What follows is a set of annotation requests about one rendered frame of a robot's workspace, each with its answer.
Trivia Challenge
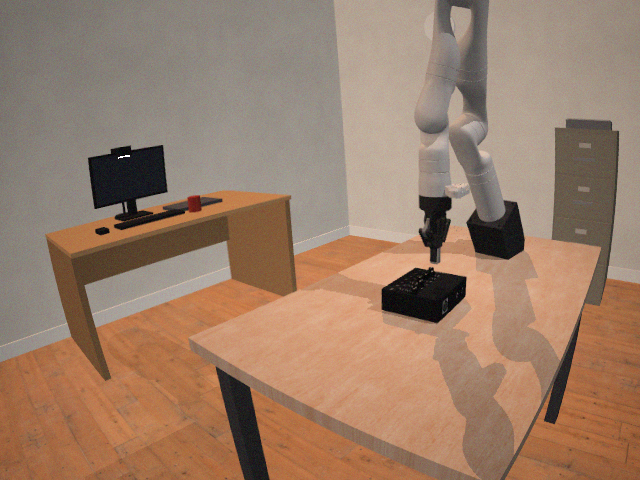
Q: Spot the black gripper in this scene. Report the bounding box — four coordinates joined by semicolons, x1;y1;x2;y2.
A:
419;195;452;264

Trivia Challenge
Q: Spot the black lighting desk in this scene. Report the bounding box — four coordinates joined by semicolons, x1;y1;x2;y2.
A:
382;267;467;323

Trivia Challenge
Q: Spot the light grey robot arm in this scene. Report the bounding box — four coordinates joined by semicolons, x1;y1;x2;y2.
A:
414;0;506;222

